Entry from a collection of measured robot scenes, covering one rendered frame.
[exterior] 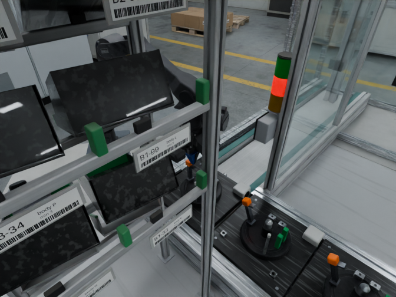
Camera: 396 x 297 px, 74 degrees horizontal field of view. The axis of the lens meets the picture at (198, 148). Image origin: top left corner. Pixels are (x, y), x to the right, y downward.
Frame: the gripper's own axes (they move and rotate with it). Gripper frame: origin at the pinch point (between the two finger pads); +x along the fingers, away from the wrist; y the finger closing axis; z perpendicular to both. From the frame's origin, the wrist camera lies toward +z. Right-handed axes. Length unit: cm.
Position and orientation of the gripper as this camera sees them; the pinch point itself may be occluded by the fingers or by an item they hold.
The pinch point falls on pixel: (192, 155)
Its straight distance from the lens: 83.8
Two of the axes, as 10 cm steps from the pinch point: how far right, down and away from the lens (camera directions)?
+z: 7.1, 4.2, -5.6
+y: 7.0, -4.4, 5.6
